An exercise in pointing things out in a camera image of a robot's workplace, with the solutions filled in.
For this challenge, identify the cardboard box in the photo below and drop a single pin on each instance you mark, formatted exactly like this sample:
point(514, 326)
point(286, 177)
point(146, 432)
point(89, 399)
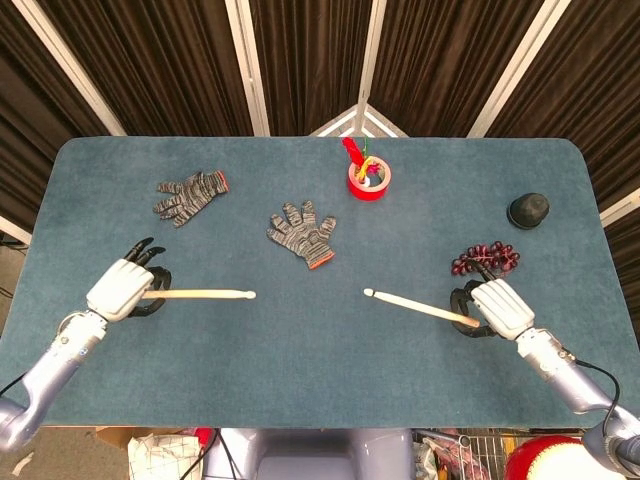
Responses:
point(115, 435)

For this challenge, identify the purple grape bunch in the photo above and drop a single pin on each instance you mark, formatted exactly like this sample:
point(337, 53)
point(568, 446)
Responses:
point(492, 255)

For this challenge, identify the white partition frame post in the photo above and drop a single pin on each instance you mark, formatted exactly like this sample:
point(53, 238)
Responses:
point(367, 60)
point(247, 65)
point(515, 65)
point(70, 65)

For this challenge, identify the red and white ball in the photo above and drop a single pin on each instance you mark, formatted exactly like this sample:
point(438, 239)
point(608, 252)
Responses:
point(550, 455)

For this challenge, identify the black dome-shaped object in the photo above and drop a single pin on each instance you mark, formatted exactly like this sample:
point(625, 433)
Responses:
point(527, 210)

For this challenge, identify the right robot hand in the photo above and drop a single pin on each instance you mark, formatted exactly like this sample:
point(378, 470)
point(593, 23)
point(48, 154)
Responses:
point(502, 307)

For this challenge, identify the white checked cloth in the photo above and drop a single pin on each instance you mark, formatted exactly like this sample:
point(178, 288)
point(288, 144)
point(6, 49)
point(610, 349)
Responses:
point(160, 457)

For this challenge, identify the grey striped knit glove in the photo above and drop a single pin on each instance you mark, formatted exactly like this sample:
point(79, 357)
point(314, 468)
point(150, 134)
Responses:
point(192, 197)
point(302, 235)

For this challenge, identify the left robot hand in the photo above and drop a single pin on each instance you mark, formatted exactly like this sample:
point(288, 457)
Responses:
point(117, 290)

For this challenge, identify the cream wooden drumstick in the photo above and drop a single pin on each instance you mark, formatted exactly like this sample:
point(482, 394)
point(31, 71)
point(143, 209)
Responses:
point(420, 306)
point(210, 294)

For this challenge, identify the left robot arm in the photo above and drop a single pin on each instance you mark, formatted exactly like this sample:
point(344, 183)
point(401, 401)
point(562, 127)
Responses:
point(55, 365)

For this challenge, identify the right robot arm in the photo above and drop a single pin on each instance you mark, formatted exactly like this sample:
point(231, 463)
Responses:
point(565, 375)

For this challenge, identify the yellow fuzzy stem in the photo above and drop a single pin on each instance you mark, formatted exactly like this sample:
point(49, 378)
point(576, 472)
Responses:
point(366, 164)

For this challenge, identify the small red object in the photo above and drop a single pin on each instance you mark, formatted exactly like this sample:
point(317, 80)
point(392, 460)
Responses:
point(204, 435)

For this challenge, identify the blue felt table mat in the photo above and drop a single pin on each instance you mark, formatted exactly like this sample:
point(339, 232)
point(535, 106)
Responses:
point(320, 360)

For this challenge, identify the red cup with items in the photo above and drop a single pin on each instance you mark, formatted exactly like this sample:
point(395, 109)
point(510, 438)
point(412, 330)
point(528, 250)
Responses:
point(370, 195)

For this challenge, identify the red feather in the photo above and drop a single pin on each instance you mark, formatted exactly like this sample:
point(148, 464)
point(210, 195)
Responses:
point(351, 149)

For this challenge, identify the lavender robot torso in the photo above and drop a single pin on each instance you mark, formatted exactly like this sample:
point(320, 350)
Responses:
point(310, 455)

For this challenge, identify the white paper scrap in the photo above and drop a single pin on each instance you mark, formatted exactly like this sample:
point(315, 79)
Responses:
point(22, 464)

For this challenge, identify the brown curtain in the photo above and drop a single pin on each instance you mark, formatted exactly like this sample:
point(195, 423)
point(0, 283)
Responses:
point(310, 60)

